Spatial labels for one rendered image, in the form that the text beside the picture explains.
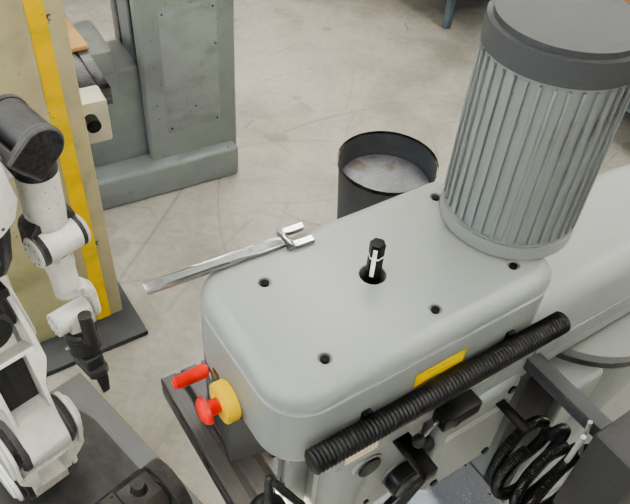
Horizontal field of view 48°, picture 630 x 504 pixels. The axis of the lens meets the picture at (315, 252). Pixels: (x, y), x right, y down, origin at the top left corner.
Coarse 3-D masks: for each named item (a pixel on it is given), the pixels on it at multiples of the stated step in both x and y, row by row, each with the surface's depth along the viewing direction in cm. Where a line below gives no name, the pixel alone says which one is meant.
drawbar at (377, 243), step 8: (376, 240) 92; (376, 248) 91; (384, 248) 91; (368, 256) 93; (368, 264) 94; (376, 264) 93; (368, 272) 94; (376, 272) 94; (368, 280) 95; (376, 280) 95
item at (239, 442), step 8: (208, 384) 184; (208, 392) 188; (216, 416) 182; (224, 424) 171; (232, 424) 165; (240, 424) 166; (224, 432) 174; (232, 432) 168; (240, 432) 169; (248, 432) 170; (224, 440) 177; (232, 440) 170; (240, 440) 171; (248, 440) 173; (256, 440) 174; (232, 448) 173; (240, 448) 174; (248, 448) 176; (256, 448) 177; (232, 456) 175; (240, 456) 177; (248, 456) 178
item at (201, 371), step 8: (192, 368) 104; (200, 368) 104; (208, 368) 105; (176, 376) 103; (184, 376) 103; (192, 376) 103; (200, 376) 104; (208, 376) 105; (176, 384) 103; (184, 384) 103
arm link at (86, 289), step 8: (80, 280) 172; (88, 280) 175; (80, 288) 170; (88, 288) 172; (56, 296) 169; (64, 296) 168; (72, 296) 169; (88, 296) 173; (96, 296) 175; (96, 304) 176; (96, 312) 177
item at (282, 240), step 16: (272, 240) 98; (288, 240) 98; (304, 240) 98; (224, 256) 95; (240, 256) 95; (256, 256) 96; (176, 272) 92; (192, 272) 93; (208, 272) 93; (144, 288) 90; (160, 288) 90
